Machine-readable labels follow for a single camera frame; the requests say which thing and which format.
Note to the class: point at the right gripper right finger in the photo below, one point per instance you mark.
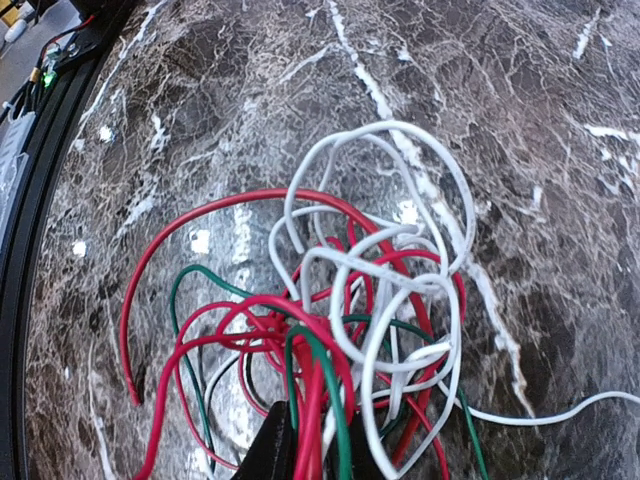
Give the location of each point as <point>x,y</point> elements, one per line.
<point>363,464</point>

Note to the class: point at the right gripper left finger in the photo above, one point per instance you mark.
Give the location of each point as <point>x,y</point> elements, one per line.
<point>272,453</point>

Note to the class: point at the black front rail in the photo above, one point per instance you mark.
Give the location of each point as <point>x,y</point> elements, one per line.
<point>50,105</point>

